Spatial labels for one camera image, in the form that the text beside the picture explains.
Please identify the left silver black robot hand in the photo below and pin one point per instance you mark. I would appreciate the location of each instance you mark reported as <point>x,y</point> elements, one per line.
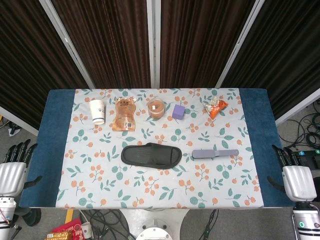
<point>12,178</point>

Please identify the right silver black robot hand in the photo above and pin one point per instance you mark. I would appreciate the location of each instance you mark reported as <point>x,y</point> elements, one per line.
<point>298,183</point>

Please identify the black slipper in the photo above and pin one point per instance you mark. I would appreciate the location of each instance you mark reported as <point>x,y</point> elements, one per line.
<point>140,156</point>

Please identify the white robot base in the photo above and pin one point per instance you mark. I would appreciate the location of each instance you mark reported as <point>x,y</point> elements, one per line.
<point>155,222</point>

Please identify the blue table cover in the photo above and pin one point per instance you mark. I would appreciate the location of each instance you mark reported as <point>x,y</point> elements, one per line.
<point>52,130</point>

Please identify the gold snack package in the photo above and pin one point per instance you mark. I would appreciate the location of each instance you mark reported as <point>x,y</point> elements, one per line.
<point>58,235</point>

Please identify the red snack package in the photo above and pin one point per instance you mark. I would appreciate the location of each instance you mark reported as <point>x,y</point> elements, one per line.
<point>70,226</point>

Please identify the white power adapter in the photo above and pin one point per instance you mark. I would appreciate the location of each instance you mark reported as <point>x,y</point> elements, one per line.
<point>86,228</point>

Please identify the white paper cup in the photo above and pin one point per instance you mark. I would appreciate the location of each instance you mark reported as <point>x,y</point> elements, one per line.
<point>97,111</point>

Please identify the orange snack bag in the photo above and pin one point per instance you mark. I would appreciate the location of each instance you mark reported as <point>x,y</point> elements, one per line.
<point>216,108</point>

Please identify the dark brown partition panel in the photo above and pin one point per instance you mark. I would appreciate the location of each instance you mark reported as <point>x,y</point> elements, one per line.
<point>107,42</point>
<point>282,55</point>
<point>197,42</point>
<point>30,62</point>

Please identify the brown drink pouch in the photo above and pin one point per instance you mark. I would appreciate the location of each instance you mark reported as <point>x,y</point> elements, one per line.
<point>124,115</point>

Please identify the floral tablecloth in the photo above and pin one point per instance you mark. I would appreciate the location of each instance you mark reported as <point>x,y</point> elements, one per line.
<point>160,185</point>

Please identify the purple cube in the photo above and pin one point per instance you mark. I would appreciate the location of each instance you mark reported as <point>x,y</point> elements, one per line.
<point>178,112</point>

